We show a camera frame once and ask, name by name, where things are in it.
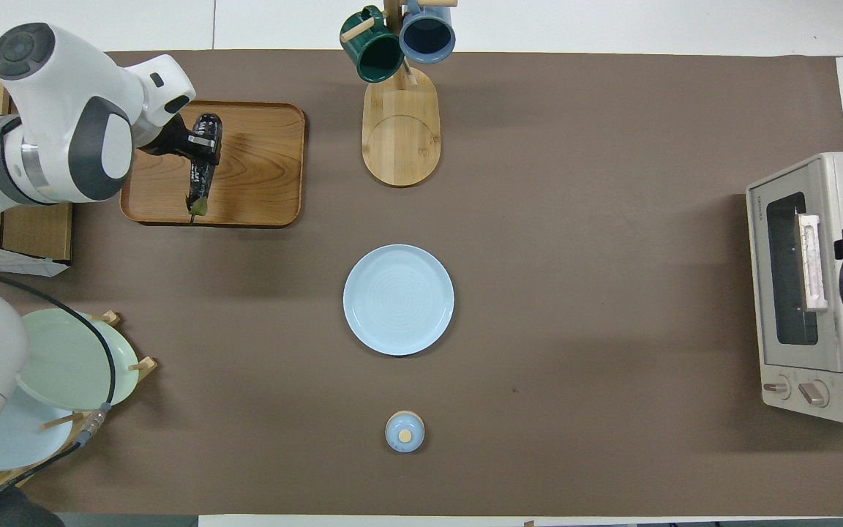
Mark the brown table mat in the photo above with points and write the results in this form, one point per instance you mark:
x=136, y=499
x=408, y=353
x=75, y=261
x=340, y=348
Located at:
x=575, y=219

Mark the wooden mug tree stand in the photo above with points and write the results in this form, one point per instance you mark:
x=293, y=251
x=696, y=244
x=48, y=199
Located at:
x=401, y=139

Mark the blue mug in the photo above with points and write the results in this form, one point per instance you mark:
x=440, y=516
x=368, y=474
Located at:
x=427, y=36

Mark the dark green mug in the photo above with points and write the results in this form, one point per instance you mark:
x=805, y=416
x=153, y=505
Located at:
x=374, y=55

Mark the wooden serving tray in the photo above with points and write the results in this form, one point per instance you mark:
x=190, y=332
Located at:
x=260, y=168

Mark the dark purple eggplant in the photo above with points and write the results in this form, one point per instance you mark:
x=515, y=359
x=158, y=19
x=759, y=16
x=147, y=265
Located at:
x=200, y=187

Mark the pale green plate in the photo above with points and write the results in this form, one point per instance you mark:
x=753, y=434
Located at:
x=63, y=359

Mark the beige toaster oven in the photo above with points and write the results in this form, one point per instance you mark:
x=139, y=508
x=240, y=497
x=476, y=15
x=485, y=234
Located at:
x=758, y=293

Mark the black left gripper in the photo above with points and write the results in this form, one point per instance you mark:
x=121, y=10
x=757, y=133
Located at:
x=165, y=139

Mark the light blue round plate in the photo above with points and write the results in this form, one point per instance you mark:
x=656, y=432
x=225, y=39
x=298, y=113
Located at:
x=398, y=300

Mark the wooden plate rack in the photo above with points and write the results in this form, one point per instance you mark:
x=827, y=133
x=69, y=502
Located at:
x=147, y=366

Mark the small blue lidded jar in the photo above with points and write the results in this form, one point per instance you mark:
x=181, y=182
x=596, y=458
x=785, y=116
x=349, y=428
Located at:
x=405, y=432

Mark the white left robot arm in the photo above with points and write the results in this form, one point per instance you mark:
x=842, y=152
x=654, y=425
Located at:
x=63, y=95

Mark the light blue racked plate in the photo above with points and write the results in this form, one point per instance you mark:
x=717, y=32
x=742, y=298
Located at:
x=26, y=439

